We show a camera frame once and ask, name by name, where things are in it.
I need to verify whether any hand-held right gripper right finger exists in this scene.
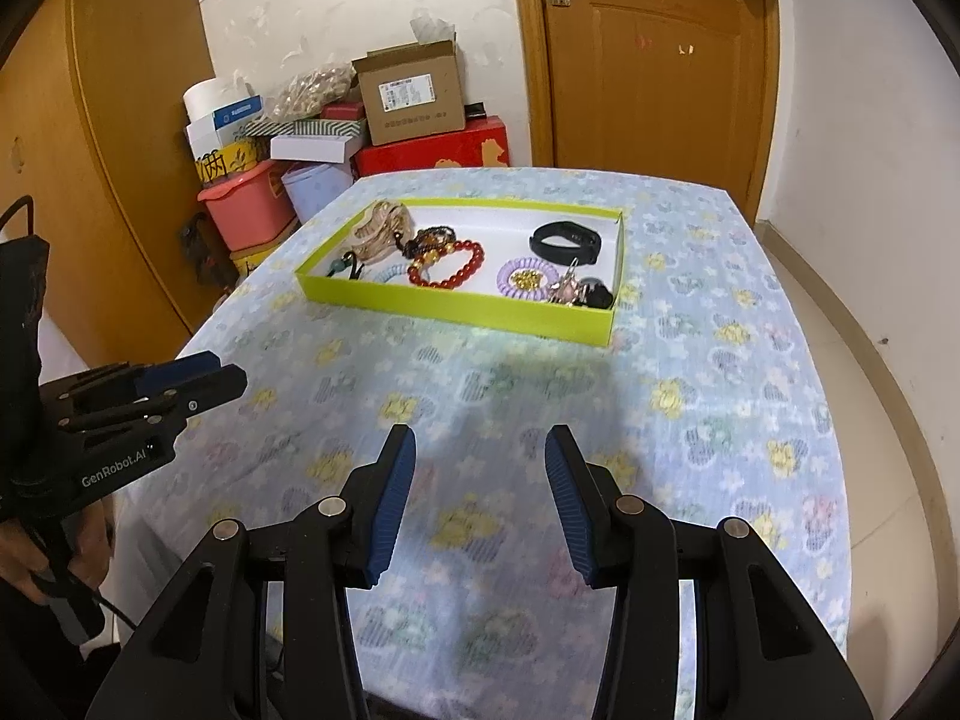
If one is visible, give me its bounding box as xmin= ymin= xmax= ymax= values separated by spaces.
xmin=544 ymin=425 xmax=875 ymax=720

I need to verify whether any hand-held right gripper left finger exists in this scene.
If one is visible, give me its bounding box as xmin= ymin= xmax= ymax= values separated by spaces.
xmin=84 ymin=424 xmax=417 ymax=720

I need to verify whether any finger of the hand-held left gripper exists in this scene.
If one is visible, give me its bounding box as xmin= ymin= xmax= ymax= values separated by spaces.
xmin=60 ymin=364 xmax=248 ymax=436
xmin=41 ymin=351 xmax=226 ymax=413

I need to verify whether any black cord pendant necklace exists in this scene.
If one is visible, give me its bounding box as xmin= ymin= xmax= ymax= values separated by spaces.
xmin=324 ymin=249 xmax=370 ymax=283

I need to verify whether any black keychain with pompom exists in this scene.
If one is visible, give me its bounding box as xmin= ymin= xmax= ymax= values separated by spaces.
xmin=570 ymin=277 xmax=617 ymax=311

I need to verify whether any gold chain bracelet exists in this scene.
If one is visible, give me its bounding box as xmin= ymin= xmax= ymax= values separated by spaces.
xmin=546 ymin=259 xmax=586 ymax=306

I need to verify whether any purple spiral hair tie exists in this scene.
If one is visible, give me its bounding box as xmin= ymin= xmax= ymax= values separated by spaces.
xmin=496 ymin=258 xmax=560 ymax=301

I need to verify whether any red bead bracelet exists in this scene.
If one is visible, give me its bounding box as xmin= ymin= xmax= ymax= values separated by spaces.
xmin=407 ymin=238 xmax=485 ymax=290

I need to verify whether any brown braided bracelet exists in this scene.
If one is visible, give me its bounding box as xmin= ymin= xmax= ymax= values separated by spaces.
xmin=401 ymin=225 xmax=457 ymax=256

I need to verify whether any green cardboard tray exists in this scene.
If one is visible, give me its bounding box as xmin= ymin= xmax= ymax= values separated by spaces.
xmin=296 ymin=197 xmax=626 ymax=348

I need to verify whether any person's left hand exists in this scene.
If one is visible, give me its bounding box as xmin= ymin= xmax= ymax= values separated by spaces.
xmin=0 ymin=502 xmax=110 ymax=605

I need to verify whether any floral tablecloth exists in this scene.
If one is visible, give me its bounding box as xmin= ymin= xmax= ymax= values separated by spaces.
xmin=124 ymin=165 xmax=852 ymax=720

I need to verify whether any dark brown bag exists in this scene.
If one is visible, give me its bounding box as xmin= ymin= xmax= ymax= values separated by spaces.
xmin=178 ymin=214 xmax=230 ymax=290

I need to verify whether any yellow storage box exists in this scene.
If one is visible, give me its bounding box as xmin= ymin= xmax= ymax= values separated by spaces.
xmin=229 ymin=221 xmax=299 ymax=278

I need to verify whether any black bag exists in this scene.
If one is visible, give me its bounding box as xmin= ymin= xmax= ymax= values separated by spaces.
xmin=0 ymin=195 xmax=53 ymax=481

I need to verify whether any pink plastic bin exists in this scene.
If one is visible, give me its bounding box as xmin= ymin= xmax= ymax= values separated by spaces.
xmin=197 ymin=160 xmax=297 ymax=252

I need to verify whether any wooden wardrobe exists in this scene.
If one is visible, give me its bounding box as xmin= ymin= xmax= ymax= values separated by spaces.
xmin=0 ymin=0 xmax=215 ymax=361

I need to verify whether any yellow patterned box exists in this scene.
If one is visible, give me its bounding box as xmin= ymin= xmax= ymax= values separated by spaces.
xmin=193 ymin=139 xmax=260 ymax=185

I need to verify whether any lavender round container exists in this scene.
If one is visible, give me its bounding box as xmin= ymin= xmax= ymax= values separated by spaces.
xmin=281 ymin=161 xmax=355 ymax=222

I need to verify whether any gold hair claw clip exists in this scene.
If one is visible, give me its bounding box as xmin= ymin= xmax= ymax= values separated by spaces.
xmin=352 ymin=200 xmax=415 ymax=260

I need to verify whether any white flat box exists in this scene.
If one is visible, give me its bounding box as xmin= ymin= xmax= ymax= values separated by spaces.
xmin=270 ymin=133 xmax=368 ymax=164

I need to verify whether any white and blue box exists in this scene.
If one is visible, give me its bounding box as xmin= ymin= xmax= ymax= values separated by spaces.
xmin=186 ymin=94 xmax=267 ymax=158

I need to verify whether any black fitness band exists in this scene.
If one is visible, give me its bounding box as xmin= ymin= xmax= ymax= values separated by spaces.
xmin=529 ymin=221 xmax=603 ymax=265

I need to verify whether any green striped box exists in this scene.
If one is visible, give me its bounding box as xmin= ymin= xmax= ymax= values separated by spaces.
xmin=241 ymin=118 xmax=368 ymax=140

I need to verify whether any white paper roll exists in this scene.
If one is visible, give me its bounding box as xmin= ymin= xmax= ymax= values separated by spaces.
xmin=184 ymin=77 xmax=245 ymax=125

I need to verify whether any clear bag of nuts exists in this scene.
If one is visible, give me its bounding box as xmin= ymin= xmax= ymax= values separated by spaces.
xmin=266 ymin=64 xmax=359 ymax=121

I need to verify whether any red gift box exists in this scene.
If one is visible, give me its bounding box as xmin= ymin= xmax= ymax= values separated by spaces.
xmin=354 ymin=116 xmax=511 ymax=177

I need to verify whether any open cardboard box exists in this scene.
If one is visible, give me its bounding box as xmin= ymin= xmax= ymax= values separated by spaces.
xmin=351 ymin=41 xmax=467 ymax=147

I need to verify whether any wooden door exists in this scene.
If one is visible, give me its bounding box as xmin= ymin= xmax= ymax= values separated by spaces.
xmin=510 ymin=0 xmax=781 ymax=222

